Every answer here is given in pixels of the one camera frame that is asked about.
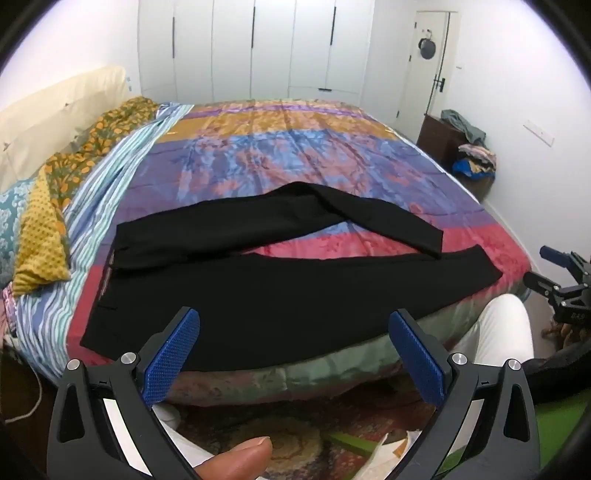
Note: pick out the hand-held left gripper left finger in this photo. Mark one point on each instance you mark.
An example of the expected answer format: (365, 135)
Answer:
(171, 350)

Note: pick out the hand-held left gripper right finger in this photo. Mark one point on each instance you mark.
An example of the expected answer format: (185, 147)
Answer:
(418, 355)

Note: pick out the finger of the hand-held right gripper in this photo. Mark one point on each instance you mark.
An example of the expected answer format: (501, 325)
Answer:
(538, 284)
(554, 256)

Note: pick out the black pants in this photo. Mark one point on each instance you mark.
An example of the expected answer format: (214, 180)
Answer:
(277, 314)

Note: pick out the person's right hand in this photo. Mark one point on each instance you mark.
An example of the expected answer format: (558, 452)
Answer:
(561, 334)

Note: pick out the person's left hand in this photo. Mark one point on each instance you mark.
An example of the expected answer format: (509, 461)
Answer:
(235, 459)

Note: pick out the person's right leg white trousers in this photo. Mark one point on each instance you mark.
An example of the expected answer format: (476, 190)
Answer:
(498, 332)

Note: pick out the white paper sheet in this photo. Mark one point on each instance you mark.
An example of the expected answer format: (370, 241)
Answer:
(383, 461)

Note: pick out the pile of colourful clothes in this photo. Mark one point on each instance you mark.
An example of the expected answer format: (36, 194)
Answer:
(475, 161)

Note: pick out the green floor mat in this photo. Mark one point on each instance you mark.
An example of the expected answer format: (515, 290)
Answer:
(558, 443)

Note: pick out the brown wooden cabinet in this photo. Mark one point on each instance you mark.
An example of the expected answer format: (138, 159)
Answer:
(438, 138)

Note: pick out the pink patterned cloth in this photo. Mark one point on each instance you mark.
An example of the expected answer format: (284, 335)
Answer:
(8, 309)

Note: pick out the blue striped bed sheet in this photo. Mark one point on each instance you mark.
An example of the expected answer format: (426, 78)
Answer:
(115, 184)

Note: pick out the yellow dotted pillow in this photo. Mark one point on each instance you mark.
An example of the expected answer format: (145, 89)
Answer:
(41, 230)

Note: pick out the teal floral pillow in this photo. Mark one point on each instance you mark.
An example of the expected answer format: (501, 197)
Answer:
(11, 221)

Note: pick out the white door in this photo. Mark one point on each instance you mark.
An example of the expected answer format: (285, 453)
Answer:
(429, 92)

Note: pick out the orange green floral cloth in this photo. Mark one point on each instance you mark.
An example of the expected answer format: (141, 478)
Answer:
(106, 134)

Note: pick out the colourful patchwork bedspread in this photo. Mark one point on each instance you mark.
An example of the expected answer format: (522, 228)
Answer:
(300, 147)

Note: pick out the dark round door hanger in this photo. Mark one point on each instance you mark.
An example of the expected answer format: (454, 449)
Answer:
(425, 46)

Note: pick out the cream padded headboard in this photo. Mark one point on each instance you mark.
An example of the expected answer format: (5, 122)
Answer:
(55, 106)

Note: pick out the white wardrobe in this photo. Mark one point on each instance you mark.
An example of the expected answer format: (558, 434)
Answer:
(231, 46)

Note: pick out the white wall switch plate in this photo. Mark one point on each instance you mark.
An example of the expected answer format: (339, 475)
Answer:
(538, 131)

